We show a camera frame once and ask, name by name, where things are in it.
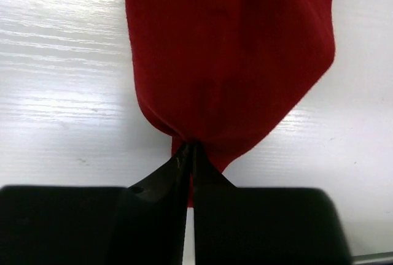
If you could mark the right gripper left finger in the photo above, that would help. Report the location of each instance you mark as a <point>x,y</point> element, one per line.
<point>140,224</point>

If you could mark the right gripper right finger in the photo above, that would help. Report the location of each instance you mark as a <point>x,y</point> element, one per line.
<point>236,225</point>

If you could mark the dark red t shirt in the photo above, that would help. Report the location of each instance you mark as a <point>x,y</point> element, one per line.
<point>225,72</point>

